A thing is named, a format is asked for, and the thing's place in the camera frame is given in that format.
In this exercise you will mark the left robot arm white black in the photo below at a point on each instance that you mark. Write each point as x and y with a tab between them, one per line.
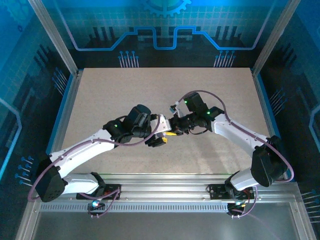
80	155

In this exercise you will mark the blue table edge strip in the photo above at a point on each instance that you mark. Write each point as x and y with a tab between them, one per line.
57	125
275	125

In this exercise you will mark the grey metal sheet panel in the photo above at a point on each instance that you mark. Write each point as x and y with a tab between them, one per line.
162	227

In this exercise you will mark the small black controller board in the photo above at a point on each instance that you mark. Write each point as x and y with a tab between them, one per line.
236	208
96	206

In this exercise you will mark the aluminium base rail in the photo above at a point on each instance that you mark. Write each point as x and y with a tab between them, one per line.
162	185

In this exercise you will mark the aluminium side frame rail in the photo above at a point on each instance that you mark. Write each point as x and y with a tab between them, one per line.
72	100
270	125

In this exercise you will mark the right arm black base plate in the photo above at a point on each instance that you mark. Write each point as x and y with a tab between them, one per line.
216	192

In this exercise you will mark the aluminium frame post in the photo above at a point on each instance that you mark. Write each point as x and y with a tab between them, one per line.
57	40
275	37

